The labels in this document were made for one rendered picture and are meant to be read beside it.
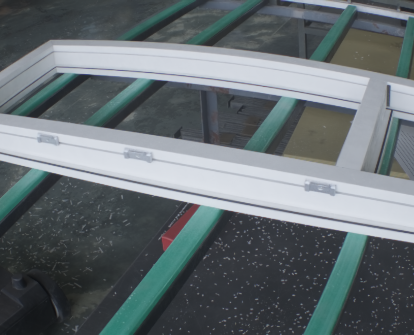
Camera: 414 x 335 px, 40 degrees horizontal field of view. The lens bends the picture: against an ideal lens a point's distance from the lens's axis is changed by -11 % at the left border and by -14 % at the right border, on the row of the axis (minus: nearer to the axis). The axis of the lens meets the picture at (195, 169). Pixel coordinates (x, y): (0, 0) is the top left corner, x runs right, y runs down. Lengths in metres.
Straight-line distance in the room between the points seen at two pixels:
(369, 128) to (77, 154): 0.51
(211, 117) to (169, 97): 1.85
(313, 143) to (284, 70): 0.34
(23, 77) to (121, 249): 1.03
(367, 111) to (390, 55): 1.22
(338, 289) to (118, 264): 1.52
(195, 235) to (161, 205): 1.62
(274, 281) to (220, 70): 0.47
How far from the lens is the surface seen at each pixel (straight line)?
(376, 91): 1.20
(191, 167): 0.96
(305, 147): 1.58
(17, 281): 1.87
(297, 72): 1.30
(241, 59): 1.33
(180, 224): 1.33
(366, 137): 1.02
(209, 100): 1.55
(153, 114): 3.24
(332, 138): 1.63
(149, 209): 2.51
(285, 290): 1.21
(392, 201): 0.89
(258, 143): 1.12
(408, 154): 1.59
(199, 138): 2.28
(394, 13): 2.11
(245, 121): 2.39
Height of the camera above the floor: 1.41
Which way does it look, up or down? 31 degrees down
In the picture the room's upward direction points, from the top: 4 degrees counter-clockwise
